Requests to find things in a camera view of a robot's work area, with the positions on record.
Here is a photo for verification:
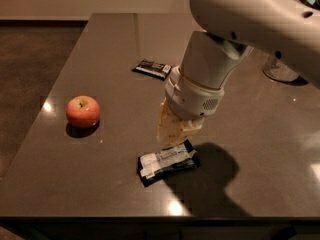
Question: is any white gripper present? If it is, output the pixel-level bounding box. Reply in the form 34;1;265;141
157;66;224;148

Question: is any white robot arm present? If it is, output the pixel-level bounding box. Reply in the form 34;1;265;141
157;0;320;148

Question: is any clear glass jar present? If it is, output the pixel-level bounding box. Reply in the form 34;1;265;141
262;55;299;83

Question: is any blueberry rxbar blue wrapper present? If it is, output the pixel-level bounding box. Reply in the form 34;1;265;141
137;140;200;187

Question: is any red apple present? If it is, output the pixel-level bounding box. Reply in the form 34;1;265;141
65;96;100;129

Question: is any chocolate rxbar black wrapper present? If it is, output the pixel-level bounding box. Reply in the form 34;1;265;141
132;60;172;81

